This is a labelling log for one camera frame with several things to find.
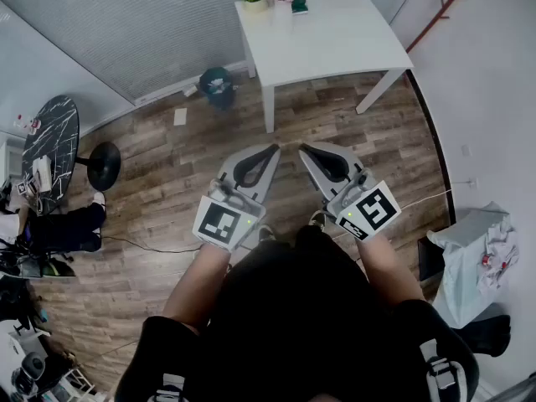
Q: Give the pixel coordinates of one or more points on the red-brown coat rack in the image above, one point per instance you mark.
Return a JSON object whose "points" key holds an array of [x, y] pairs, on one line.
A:
{"points": [[435, 19]]}

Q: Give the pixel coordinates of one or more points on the white paper sheet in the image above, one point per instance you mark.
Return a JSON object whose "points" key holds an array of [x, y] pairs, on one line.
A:
{"points": [[180, 116]]}

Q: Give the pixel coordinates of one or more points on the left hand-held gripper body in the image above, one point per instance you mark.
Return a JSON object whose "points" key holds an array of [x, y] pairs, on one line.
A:
{"points": [[218, 222]]}

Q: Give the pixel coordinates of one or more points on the person's shoe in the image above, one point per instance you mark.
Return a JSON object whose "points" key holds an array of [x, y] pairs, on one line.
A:
{"points": [[317, 220], [266, 233]]}

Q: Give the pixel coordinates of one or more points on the person's right shoe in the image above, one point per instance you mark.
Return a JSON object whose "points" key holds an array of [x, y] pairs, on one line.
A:
{"points": [[317, 220]]}

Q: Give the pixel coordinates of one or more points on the grey window blinds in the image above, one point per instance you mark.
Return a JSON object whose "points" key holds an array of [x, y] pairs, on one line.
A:
{"points": [[125, 27]]}

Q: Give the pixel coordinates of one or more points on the white table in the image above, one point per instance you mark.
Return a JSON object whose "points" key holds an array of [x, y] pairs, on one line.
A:
{"points": [[335, 44]]}

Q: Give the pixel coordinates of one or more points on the dark trash bin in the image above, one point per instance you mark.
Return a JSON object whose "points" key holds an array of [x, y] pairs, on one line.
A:
{"points": [[215, 88]]}

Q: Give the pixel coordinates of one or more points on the black round table base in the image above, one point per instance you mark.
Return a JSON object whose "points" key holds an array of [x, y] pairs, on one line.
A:
{"points": [[104, 166]]}

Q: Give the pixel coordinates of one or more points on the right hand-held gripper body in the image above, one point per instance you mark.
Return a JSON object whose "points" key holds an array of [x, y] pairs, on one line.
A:
{"points": [[372, 212]]}

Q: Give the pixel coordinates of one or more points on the pale plastic bag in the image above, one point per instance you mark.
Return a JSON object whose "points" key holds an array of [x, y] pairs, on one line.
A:
{"points": [[460, 274]]}

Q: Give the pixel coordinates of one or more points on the person's left forearm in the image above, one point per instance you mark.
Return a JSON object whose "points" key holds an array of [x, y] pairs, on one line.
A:
{"points": [[197, 283]]}

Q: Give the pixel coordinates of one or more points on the black marble round table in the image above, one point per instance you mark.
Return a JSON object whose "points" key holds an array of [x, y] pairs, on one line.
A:
{"points": [[54, 132]]}

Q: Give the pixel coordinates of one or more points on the person's black clothing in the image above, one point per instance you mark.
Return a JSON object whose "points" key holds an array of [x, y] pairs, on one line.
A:
{"points": [[293, 329]]}

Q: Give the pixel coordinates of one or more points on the small white floor object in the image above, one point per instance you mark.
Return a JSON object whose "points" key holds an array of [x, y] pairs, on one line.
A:
{"points": [[190, 90]]}

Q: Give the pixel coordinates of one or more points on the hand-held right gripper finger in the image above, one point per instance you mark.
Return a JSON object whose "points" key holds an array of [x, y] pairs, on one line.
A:
{"points": [[341, 157], [320, 180]]}

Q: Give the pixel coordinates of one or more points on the green tissue pack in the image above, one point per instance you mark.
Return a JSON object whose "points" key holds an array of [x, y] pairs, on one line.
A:
{"points": [[299, 6]]}

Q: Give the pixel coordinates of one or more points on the black round appliance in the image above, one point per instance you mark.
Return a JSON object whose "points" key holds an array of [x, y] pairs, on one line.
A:
{"points": [[31, 371]]}

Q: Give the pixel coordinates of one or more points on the white box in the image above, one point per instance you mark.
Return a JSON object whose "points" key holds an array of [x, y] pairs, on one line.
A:
{"points": [[42, 176]]}

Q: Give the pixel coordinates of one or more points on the crumpled white paper pile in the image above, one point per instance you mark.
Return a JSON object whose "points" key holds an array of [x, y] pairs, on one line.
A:
{"points": [[500, 254]]}

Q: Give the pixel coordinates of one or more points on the person's right forearm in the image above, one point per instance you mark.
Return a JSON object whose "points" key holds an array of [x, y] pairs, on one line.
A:
{"points": [[389, 270]]}

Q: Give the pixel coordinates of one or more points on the person's left shoe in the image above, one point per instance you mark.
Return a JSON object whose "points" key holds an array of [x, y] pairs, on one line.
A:
{"points": [[266, 233]]}

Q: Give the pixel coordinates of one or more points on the white wall socket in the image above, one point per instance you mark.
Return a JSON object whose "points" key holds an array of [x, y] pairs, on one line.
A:
{"points": [[467, 150]]}

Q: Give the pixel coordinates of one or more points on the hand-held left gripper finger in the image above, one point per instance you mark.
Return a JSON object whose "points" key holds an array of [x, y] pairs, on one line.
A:
{"points": [[264, 180], [230, 170]]}

